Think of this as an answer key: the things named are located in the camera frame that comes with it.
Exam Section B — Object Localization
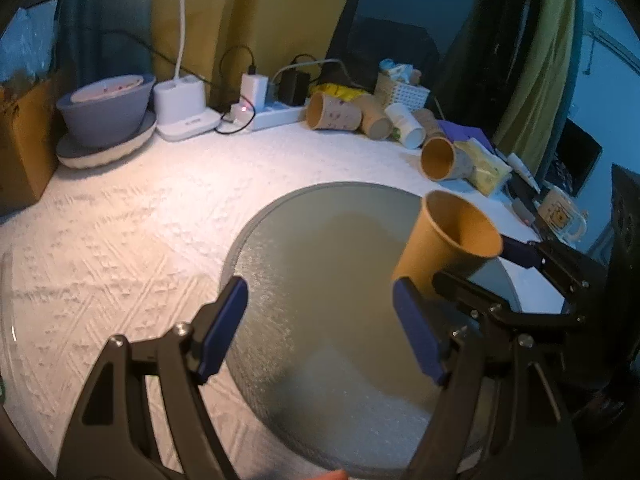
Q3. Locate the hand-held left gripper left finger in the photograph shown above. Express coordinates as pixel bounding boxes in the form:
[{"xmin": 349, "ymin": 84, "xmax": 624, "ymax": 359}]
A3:
[{"xmin": 55, "ymin": 275, "xmax": 250, "ymax": 480}]

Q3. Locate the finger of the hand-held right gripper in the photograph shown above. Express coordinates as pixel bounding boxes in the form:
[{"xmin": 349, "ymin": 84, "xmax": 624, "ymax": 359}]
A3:
[
  {"xmin": 432, "ymin": 271, "xmax": 523, "ymax": 326},
  {"xmin": 499, "ymin": 236, "xmax": 593, "ymax": 293}
]

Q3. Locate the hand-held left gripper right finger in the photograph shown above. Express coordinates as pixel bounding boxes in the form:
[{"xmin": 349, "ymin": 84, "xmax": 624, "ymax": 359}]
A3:
[{"xmin": 391, "ymin": 276, "xmax": 587, "ymax": 480}]

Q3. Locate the brown paper cup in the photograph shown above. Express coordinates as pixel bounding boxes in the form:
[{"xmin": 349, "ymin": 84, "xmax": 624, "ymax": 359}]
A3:
[
  {"xmin": 392, "ymin": 191, "xmax": 504, "ymax": 297},
  {"xmin": 357, "ymin": 94, "xmax": 395, "ymax": 141},
  {"xmin": 420, "ymin": 136, "xmax": 475, "ymax": 183},
  {"xmin": 413, "ymin": 108, "xmax": 447, "ymax": 142}
]

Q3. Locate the white paper cup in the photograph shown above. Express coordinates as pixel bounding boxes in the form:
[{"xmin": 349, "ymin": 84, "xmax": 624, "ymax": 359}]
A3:
[{"xmin": 384, "ymin": 103, "xmax": 426, "ymax": 150}]

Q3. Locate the printed paper cup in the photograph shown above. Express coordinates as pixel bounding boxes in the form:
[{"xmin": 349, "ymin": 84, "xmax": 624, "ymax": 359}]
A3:
[{"xmin": 305, "ymin": 92, "xmax": 362, "ymax": 132}]

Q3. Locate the printed glass mug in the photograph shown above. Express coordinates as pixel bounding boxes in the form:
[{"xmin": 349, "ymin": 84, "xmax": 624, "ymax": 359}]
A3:
[{"xmin": 537, "ymin": 185, "xmax": 589, "ymax": 244}]

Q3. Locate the white tube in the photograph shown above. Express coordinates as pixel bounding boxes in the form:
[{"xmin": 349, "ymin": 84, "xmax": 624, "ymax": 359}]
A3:
[{"xmin": 506, "ymin": 152, "xmax": 542, "ymax": 192}]

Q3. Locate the yellow tissue packet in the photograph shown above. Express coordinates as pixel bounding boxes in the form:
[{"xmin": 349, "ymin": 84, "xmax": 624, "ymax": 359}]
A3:
[{"xmin": 452, "ymin": 140, "xmax": 514, "ymax": 197}]

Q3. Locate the round glass turntable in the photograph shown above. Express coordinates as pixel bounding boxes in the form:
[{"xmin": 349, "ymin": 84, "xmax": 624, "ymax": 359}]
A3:
[{"xmin": 219, "ymin": 181, "xmax": 524, "ymax": 477}]

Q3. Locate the black speaker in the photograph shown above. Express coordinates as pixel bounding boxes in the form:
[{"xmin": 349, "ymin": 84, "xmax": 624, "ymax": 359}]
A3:
[{"xmin": 606, "ymin": 163, "xmax": 640, "ymax": 288}]

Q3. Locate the black screen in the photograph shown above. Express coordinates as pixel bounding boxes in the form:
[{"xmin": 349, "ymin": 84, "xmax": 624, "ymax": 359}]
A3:
[{"xmin": 544, "ymin": 117, "xmax": 604, "ymax": 197}]

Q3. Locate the purple cloth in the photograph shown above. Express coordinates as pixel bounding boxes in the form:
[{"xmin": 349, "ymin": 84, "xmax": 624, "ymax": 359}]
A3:
[{"xmin": 437, "ymin": 120, "xmax": 497, "ymax": 155}]

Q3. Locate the white textured tablecloth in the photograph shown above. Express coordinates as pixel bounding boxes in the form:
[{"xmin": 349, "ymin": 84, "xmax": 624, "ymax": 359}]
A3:
[{"xmin": 0, "ymin": 119, "xmax": 571, "ymax": 480}]

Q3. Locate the yellow hanging cloth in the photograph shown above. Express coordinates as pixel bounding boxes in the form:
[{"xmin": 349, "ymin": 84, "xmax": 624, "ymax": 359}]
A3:
[{"xmin": 492, "ymin": 0, "xmax": 577, "ymax": 177}]

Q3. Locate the white plastic basket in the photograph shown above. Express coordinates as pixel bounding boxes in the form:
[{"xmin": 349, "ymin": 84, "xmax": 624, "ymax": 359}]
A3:
[{"xmin": 374, "ymin": 59, "xmax": 432, "ymax": 112}]

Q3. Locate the white plate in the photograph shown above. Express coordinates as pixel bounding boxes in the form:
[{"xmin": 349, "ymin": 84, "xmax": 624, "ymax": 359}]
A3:
[{"xmin": 56, "ymin": 110, "xmax": 159, "ymax": 170}]

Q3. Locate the white power strip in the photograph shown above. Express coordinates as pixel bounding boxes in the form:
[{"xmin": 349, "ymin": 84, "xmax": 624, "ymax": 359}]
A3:
[{"xmin": 220, "ymin": 100, "xmax": 309, "ymax": 134}]

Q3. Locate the white desk lamp base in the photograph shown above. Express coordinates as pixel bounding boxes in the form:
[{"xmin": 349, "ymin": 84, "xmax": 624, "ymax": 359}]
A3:
[{"xmin": 152, "ymin": 0, "xmax": 222, "ymax": 142}]

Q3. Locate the yellow snack bag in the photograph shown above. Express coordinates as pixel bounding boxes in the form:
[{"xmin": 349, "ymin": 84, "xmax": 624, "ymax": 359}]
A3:
[{"xmin": 312, "ymin": 83, "xmax": 370, "ymax": 105}]

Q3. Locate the white charger adapter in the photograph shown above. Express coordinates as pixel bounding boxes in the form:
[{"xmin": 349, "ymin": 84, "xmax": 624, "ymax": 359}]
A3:
[{"xmin": 241, "ymin": 73, "xmax": 271, "ymax": 111}]

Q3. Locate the black chair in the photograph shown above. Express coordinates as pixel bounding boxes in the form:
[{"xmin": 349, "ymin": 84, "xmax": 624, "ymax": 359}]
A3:
[{"xmin": 327, "ymin": 16, "xmax": 442, "ymax": 98}]

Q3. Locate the black power adapter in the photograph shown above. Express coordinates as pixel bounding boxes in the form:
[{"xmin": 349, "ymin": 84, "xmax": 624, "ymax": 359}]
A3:
[{"xmin": 278, "ymin": 70, "xmax": 311, "ymax": 107}]

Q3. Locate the grey bowl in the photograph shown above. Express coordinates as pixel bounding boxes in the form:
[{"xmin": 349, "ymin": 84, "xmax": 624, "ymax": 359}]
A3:
[{"xmin": 56, "ymin": 74, "xmax": 157, "ymax": 149}]

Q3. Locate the cardboard box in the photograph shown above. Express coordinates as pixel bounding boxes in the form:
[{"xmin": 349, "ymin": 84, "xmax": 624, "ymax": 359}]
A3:
[{"xmin": 0, "ymin": 67, "xmax": 65, "ymax": 217}]

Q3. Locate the teal curtain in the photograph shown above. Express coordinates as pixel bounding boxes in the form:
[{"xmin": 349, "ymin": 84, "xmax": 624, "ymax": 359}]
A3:
[{"xmin": 59, "ymin": 0, "xmax": 157, "ymax": 111}]

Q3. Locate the blue plastic sheet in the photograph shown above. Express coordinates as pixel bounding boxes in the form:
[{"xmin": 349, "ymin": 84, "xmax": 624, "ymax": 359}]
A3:
[{"xmin": 0, "ymin": 0, "xmax": 62, "ymax": 85}]

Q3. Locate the black cable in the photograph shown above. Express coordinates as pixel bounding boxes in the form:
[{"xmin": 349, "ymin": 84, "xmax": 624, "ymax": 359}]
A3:
[
  {"xmin": 219, "ymin": 45, "xmax": 259, "ymax": 103},
  {"xmin": 87, "ymin": 29, "xmax": 236, "ymax": 136}
]

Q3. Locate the white cable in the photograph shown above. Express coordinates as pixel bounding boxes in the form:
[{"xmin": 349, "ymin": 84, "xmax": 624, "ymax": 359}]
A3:
[{"xmin": 272, "ymin": 55, "xmax": 349, "ymax": 85}]

